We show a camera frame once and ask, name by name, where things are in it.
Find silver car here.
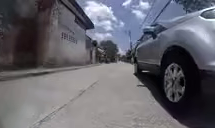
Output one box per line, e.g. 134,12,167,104
132,5,215,116

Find tree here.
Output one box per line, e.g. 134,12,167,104
99,40,119,63

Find raised concrete sidewalk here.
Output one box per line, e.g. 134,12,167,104
0,63,103,82

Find white and red building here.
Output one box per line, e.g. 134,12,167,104
0,0,95,69

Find utility pole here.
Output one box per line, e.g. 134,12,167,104
127,29,133,52

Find overhead wires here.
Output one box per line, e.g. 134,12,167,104
138,0,173,31

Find grey concrete road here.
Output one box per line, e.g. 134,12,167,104
0,61,189,128

